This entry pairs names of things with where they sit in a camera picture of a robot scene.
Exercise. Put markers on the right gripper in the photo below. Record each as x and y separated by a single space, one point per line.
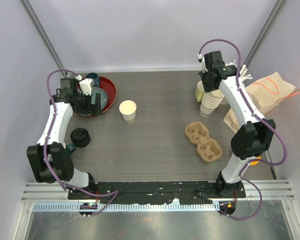
207 88

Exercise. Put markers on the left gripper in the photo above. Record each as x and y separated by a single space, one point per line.
91 109

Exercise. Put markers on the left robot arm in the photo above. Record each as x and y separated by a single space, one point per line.
49 159

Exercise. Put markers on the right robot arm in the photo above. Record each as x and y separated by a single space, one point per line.
253 136

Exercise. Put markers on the blue ceramic plate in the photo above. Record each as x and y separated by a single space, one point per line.
104 96

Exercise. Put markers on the yellow-green mug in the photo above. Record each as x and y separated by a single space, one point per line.
199 91

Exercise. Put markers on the bundle of wrapped straws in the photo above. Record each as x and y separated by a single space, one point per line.
244 75

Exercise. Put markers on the red round tray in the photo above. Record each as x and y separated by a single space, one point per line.
111 90

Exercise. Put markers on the stack of paper cups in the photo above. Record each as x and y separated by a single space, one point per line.
210 101

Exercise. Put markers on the dark blue mug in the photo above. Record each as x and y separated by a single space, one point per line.
95 79

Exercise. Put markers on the stack of black lids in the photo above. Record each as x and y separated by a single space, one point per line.
80 137

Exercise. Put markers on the teal mug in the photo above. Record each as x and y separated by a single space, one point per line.
71 148

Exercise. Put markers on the brown paper bag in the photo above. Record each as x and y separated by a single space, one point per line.
268 92

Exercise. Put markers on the cardboard cup carrier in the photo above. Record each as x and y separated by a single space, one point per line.
207 148

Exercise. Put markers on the orange bowl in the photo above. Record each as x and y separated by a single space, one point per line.
255 162

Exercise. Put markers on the aluminium rail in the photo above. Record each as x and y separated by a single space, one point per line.
52 198

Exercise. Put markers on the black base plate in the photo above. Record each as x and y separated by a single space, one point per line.
158 192

